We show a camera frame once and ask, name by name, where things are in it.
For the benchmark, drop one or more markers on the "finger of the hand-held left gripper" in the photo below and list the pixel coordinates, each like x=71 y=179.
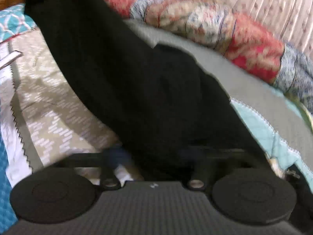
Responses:
x=8 y=59

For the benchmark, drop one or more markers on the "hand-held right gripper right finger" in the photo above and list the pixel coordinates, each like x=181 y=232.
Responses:
x=188 y=155

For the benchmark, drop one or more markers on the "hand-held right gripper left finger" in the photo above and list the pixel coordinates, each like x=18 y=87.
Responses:
x=117 y=157

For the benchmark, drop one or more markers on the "black pants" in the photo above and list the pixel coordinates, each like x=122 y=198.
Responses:
x=122 y=78

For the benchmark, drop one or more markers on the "teal lattice pillow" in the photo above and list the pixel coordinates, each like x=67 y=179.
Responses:
x=12 y=22

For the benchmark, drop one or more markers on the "zigzag patterned bedspread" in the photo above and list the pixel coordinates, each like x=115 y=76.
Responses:
x=53 y=98

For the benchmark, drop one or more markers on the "floral patchwork quilt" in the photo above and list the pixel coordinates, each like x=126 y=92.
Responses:
x=244 y=46

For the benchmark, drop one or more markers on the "leaf print curtain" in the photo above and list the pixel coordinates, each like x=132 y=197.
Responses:
x=281 y=9

